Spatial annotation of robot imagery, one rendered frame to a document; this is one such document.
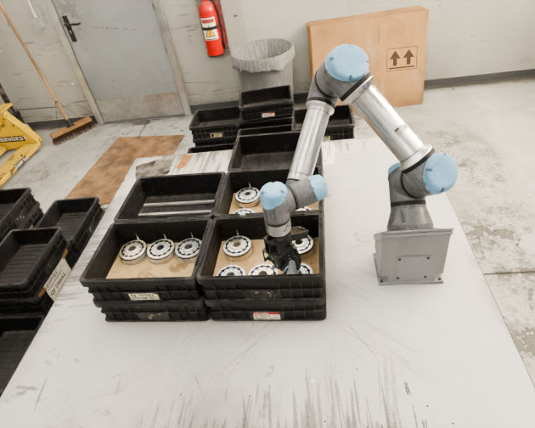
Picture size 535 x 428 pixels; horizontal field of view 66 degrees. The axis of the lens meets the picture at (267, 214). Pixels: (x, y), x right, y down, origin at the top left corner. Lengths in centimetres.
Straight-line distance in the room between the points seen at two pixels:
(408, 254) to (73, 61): 402
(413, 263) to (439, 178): 32
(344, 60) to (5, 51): 428
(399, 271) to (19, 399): 130
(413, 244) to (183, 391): 85
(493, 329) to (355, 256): 51
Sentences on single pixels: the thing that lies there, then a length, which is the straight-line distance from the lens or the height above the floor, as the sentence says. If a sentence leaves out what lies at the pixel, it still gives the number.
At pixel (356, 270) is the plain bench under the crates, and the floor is 70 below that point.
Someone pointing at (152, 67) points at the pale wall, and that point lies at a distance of 452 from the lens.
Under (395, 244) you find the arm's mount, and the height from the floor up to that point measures 89.
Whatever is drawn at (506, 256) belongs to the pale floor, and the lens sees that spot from 273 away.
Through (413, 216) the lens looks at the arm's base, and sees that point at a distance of 140.
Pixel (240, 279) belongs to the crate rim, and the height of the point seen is 93.
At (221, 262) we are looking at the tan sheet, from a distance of 148.
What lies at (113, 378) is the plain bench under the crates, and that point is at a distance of 149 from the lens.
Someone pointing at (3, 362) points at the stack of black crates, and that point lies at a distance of 241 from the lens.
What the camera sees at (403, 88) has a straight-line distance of 422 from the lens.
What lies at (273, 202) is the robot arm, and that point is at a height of 119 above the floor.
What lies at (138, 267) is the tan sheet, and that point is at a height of 83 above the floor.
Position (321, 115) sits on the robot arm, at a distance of 136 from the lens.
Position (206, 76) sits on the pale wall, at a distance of 444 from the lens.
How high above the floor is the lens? 186
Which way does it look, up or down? 39 degrees down
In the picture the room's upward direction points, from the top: 10 degrees counter-clockwise
